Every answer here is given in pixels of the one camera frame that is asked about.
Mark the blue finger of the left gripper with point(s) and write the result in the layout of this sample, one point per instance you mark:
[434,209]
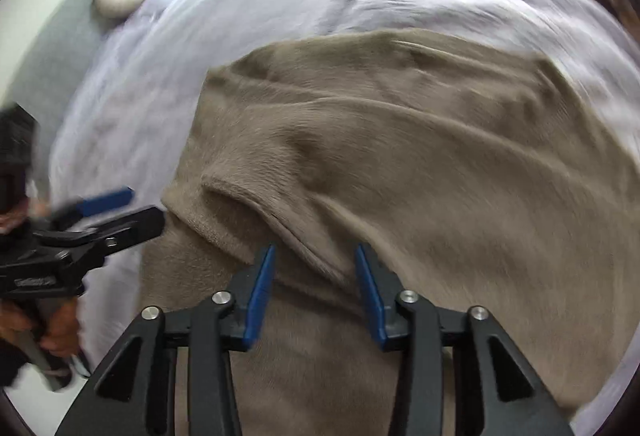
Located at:
[103,238]
[102,203]

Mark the person's left hand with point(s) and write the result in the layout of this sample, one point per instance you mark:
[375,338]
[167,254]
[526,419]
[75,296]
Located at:
[62,336]

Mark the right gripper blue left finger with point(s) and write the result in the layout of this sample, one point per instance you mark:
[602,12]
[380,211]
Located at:
[250,289]

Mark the lavender fleece blanket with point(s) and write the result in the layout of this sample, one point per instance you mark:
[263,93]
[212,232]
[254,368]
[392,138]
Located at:
[129,119]

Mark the olive brown knit sweater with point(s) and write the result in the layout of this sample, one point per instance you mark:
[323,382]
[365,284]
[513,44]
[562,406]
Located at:
[478,176]

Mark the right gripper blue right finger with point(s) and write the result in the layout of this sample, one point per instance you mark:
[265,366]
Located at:
[379,287]

